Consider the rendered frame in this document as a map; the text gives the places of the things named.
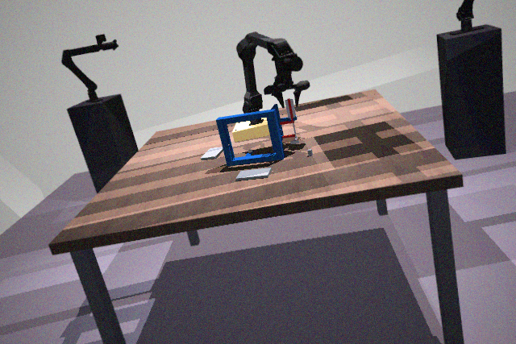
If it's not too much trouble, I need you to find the blue rectangular frame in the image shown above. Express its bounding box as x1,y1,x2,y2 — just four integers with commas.
216,98,299,166

